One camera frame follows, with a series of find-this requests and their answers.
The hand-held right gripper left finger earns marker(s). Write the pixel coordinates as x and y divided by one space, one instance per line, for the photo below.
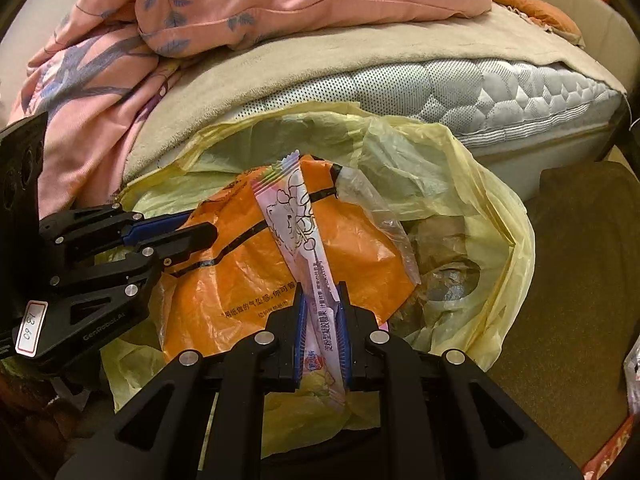
301 340

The quilted grey mattress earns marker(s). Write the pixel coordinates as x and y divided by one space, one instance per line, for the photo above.
500 90

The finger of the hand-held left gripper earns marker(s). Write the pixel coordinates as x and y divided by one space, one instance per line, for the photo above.
155 227
190 240

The orange plastic bag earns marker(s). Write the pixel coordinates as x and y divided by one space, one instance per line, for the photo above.
240 280

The yellow trash bag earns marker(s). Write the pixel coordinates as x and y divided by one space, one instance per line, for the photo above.
475 170

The long pink and white wrapper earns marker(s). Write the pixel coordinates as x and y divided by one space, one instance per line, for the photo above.
295 215

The red printed wrapper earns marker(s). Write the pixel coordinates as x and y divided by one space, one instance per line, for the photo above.
620 450

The orange pillow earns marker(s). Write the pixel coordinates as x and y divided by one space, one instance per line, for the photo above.
540 10

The beige bed sheet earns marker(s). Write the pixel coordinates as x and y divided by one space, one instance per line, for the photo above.
350 55

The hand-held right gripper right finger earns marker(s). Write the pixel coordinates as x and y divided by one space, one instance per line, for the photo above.
344 340

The clear plastic wrapper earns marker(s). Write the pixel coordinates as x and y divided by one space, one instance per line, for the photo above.
380 215

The clear plastic packet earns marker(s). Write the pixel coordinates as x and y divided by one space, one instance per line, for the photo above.
634 365

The white bed frame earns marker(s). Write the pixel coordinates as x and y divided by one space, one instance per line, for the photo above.
550 149

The beige headboard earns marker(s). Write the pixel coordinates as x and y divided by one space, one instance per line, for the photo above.
610 35

